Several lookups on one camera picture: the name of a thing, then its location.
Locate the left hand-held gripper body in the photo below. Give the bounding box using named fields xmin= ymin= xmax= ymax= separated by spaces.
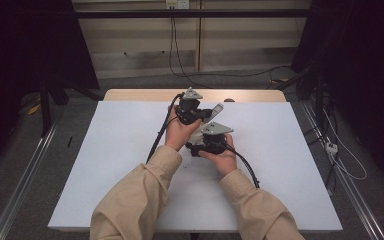
xmin=174 ymin=86 xmax=204 ymax=127

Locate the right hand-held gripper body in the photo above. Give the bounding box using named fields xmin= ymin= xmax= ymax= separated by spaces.
xmin=197 ymin=121 xmax=235 ymax=155

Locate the person's left hand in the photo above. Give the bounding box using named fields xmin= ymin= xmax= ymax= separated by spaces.
xmin=164 ymin=106 xmax=203 ymax=153

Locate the person's right hand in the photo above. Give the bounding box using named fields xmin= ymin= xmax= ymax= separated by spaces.
xmin=198 ymin=133 xmax=238 ymax=177

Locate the black horizontal bar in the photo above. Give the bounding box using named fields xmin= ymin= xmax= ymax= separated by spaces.
xmin=74 ymin=8 xmax=314 ymax=19

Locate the white power strip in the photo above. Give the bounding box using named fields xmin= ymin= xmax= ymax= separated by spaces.
xmin=325 ymin=141 xmax=339 ymax=157

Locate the black metal stand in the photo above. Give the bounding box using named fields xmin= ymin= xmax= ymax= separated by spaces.
xmin=39 ymin=78 xmax=53 ymax=138

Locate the black curtain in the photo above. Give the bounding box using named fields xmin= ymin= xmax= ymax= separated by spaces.
xmin=0 ymin=0 xmax=100 ymax=178
xmin=291 ymin=0 xmax=384 ymax=191

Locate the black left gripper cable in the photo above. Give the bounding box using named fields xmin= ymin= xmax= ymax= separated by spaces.
xmin=145 ymin=92 xmax=185 ymax=165

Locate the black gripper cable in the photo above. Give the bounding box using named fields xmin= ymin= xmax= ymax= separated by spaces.
xmin=145 ymin=92 xmax=185 ymax=165
xmin=226 ymin=144 xmax=261 ymax=190

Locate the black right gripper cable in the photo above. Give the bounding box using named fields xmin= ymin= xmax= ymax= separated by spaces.
xmin=226 ymin=144 xmax=261 ymax=190

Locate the black hanging wall cable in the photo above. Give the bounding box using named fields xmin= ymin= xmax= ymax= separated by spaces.
xmin=168 ymin=16 xmax=212 ymax=90

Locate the black floor cable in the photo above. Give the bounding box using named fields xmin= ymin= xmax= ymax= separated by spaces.
xmin=179 ymin=65 xmax=293 ymax=82

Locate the white wall socket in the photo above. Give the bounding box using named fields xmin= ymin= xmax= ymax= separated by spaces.
xmin=165 ymin=0 xmax=191 ymax=10

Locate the white cable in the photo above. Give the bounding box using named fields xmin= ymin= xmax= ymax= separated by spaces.
xmin=322 ymin=109 xmax=368 ymax=182

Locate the silver metal floor rail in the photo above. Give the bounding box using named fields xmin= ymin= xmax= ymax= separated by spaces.
xmin=300 ymin=100 xmax=384 ymax=240
xmin=0 ymin=122 xmax=60 ymax=240

